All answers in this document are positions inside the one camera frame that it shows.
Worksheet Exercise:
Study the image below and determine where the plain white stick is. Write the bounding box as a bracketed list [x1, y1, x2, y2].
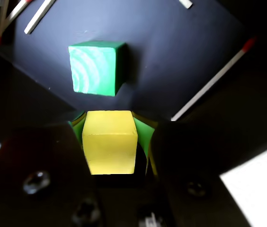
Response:
[24, 0, 57, 35]

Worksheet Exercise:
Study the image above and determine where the white stick red tip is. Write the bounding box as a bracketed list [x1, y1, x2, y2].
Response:
[0, 0, 10, 46]
[5, 0, 34, 27]
[170, 36, 258, 122]

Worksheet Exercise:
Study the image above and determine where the black cardboard box tray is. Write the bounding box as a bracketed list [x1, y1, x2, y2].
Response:
[0, 0, 267, 177]

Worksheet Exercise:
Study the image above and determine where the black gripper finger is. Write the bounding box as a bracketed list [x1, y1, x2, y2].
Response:
[133, 112, 253, 227]
[0, 112, 101, 227]

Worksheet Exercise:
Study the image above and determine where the short white stick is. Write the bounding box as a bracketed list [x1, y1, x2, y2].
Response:
[178, 0, 194, 10]

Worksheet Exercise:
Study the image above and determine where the yellow wooden cube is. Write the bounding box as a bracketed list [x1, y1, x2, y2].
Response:
[81, 110, 139, 176]

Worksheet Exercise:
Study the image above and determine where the green wooden cube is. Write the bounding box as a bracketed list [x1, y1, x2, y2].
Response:
[68, 40, 127, 97]

